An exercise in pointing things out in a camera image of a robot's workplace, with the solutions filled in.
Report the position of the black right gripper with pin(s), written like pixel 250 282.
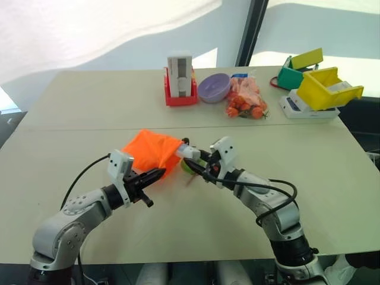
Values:
pixel 213 169

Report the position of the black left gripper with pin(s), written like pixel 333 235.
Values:
pixel 133 181

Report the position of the orange fabric pouch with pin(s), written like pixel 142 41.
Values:
pixel 148 148

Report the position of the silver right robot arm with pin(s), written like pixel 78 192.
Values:
pixel 285 228

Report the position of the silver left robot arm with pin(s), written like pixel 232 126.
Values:
pixel 59 225

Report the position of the lime green round object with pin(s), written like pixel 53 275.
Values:
pixel 185 167

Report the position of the red plastic holder box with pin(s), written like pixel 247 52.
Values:
pixel 181 101

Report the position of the purple plastic bowl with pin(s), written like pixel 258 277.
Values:
pixel 213 87

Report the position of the clear bag of orange fruit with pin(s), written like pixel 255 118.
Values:
pixel 246 98

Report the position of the white grey carton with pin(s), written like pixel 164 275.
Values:
pixel 179 74

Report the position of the white digital scale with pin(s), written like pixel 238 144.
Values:
pixel 294 111

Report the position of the pale rounded shape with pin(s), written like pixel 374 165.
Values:
pixel 234 274

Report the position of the green storage bin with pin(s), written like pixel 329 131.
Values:
pixel 289 78

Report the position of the large yellow storage bin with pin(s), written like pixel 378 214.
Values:
pixel 314 95

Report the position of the small yellow storage bin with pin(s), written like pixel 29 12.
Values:
pixel 308 58

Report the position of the dark low cabinet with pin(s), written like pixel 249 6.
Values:
pixel 10 124

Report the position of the white crumpled cloth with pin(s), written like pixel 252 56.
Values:
pixel 338 271

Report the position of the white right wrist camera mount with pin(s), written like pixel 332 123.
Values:
pixel 227 151

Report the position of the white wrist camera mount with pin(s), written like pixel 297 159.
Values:
pixel 227 151
pixel 117 163

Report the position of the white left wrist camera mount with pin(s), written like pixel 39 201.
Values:
pixel 117 163

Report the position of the dark metal post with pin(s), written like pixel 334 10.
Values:
pixel 250 32

